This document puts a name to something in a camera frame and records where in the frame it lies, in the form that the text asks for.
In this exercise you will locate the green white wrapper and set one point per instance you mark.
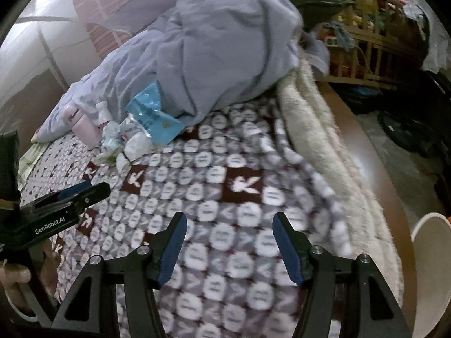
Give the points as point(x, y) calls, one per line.
point(111, 141)

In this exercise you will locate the white tissue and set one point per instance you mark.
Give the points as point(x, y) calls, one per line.
point(137, 146)

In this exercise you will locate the cream fleece blanket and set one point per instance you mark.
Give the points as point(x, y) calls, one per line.
point(317, 141)

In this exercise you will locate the rabbit printed blanket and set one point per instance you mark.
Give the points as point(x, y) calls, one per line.
point(225, 169)

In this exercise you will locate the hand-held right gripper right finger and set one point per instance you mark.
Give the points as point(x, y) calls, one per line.
point(289, 250)

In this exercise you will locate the green plaid pillow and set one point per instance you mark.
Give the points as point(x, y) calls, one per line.
point(30, 163)

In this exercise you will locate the pink thermos bottle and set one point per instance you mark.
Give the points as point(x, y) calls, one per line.
point(86, 128)

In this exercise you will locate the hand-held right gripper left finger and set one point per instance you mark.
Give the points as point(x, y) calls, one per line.
point(172, 250)

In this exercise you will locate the dark green pillow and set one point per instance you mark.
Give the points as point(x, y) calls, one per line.
point(313, 0)

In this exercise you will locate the white mosquito net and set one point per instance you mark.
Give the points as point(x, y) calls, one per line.
point(53, 49)

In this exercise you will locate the blue grey cloth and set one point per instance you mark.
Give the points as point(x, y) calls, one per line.
point(340, 33)

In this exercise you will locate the white plastic bin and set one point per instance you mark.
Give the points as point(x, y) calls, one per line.
point(433, 253)

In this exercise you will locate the black fan base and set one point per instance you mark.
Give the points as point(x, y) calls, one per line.
point(405, 130)

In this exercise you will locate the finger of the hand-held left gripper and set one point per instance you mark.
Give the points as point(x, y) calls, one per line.
point(93, 193)
point(75, 189)

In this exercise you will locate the pink striped curtain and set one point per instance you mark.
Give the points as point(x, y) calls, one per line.
point(102, 31)

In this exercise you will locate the person's left hand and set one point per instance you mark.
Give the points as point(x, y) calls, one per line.
point(12, 276)

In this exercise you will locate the wooden baby crib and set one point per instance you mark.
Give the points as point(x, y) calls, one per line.
point(366, 38)

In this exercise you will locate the blue snack packet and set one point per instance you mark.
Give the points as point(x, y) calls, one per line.
point(148, 112)

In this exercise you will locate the lavender duvet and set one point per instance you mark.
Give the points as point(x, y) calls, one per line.
point(218, 42)

